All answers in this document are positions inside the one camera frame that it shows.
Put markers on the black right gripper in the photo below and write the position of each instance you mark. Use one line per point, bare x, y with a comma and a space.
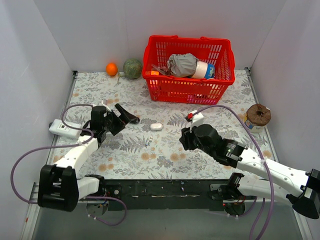
186, 139

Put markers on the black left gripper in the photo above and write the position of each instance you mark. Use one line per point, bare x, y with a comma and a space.
118, 122

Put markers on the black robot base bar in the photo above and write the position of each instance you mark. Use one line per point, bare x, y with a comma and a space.
170, 194

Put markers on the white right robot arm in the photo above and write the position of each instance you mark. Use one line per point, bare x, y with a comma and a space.
298, 188

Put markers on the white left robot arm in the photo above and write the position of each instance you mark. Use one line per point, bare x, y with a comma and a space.
60, 184

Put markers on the white earbud charging case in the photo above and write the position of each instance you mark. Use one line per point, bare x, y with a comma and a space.
156, 126

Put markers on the green melon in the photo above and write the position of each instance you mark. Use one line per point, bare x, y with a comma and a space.
132, 68

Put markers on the orange fruit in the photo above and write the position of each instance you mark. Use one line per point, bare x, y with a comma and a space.
111, 69

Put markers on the orange item in basket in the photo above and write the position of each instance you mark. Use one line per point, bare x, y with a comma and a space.
154, 73

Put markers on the jar with brown lid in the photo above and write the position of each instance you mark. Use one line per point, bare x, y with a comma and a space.
257, 117

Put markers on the pink blue cup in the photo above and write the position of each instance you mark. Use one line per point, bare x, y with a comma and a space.
204, 70

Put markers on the red plastic shopping basket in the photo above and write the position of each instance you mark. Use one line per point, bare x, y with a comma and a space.
167, 88

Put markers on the white rectangular device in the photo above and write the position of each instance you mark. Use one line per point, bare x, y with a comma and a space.
57, 127

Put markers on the grey crumpled bag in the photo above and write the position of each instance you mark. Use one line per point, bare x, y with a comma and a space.
182, 65

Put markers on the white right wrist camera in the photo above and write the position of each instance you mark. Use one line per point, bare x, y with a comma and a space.
195, 118

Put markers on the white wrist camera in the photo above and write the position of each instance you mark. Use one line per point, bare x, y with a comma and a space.
195, 118
104, 102

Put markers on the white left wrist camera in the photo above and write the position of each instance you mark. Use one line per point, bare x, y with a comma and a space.
104, 102

